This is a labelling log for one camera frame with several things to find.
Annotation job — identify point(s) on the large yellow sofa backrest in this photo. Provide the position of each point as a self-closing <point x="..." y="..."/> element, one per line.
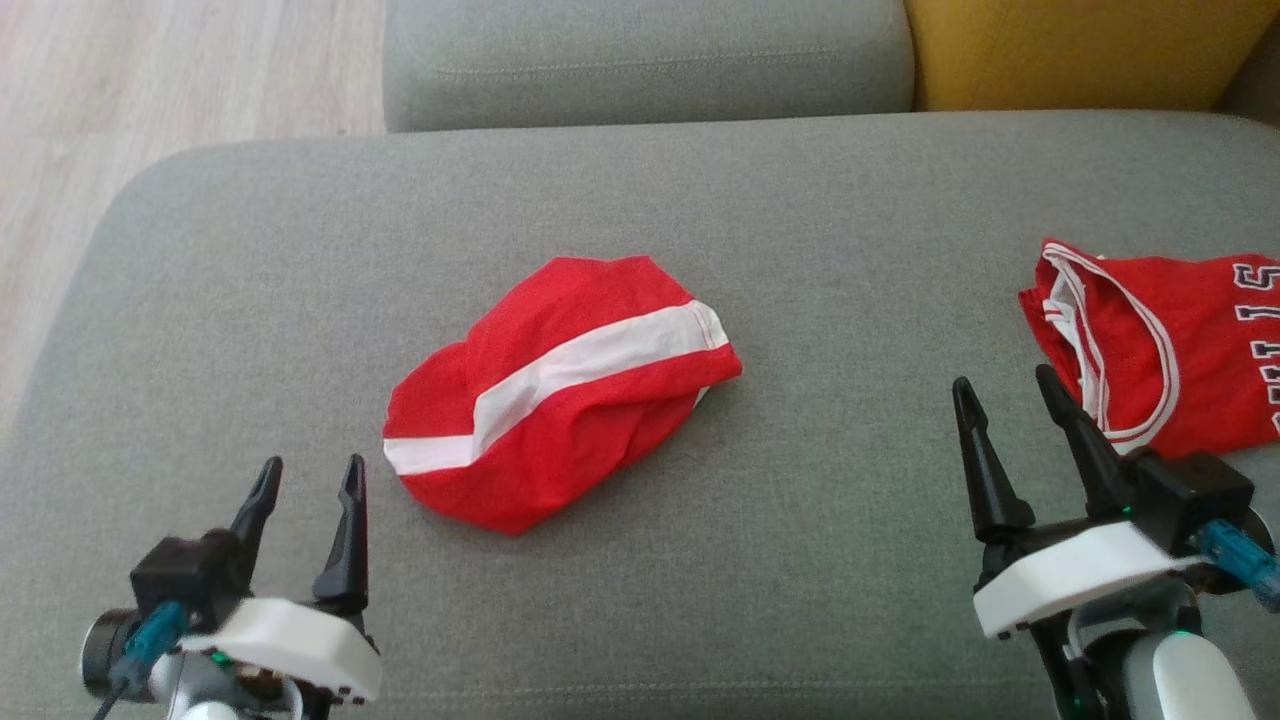
<point x="1080" y="50"/>

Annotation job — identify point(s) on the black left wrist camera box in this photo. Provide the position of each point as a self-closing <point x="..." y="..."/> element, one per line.
<point x="180" y="575"/>

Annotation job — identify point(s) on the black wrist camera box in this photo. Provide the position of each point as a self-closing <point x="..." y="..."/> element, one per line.
<point x="1195" y="490"/>
<point x="180" y="575"/>

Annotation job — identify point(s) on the red shorts with white stripe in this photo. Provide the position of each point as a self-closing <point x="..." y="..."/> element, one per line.
<point x="580" y="310"/>

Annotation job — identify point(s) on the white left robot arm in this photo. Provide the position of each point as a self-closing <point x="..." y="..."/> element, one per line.
<point x="210" y="710"/>

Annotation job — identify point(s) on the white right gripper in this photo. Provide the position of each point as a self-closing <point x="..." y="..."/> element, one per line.
<point x="1070" y="570"/>

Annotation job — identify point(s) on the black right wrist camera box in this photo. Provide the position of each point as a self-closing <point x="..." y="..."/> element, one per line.
<point x="1195" y="490"/>

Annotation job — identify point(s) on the grey sofa back cushion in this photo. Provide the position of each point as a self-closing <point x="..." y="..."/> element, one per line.
<point x="650" y="60"/>

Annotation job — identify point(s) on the red Bulls basketball jersey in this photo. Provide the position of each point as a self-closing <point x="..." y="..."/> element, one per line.
<point x="1200" y="330"/>

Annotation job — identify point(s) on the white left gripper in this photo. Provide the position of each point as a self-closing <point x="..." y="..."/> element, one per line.
<point x="290" y="645"/>

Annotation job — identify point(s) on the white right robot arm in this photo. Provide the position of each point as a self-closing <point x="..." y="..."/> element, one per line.
<point x="1190" y="680"/>

